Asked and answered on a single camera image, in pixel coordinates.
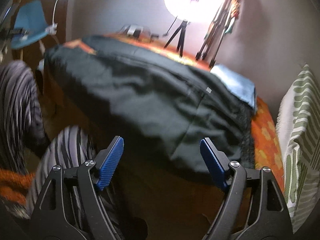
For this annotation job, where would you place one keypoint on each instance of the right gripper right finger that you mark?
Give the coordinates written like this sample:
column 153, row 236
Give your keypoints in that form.
column 253, row 206

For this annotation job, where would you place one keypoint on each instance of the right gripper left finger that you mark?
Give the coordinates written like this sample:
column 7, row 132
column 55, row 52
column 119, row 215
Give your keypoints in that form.
column 70, row 205

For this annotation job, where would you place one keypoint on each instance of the dark green pants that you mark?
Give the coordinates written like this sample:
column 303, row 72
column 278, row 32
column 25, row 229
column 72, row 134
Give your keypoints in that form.
column 162, row 108

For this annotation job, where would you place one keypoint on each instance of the orange floral bedsheet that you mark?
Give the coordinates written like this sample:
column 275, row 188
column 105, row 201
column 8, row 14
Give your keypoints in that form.
column 266, row 144

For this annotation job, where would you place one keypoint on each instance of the striped grey trouser leg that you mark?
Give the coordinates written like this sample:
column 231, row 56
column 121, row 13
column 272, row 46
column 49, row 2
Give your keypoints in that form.
column 22, row 127

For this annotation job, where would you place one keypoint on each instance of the green white striped pillow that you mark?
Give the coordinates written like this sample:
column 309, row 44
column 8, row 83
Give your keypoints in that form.
column 298, row 131

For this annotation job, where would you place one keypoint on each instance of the light blue folded jeans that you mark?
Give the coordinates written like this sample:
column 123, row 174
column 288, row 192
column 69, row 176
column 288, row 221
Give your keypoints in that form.
column 240, row 86

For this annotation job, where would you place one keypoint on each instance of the blue plastic chair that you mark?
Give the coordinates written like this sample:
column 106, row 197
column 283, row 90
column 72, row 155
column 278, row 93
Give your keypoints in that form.
column 30, row 17

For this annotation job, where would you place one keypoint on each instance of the tall folded metal tripod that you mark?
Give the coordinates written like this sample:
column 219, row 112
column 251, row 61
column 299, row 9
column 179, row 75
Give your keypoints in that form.
column 221, row 25

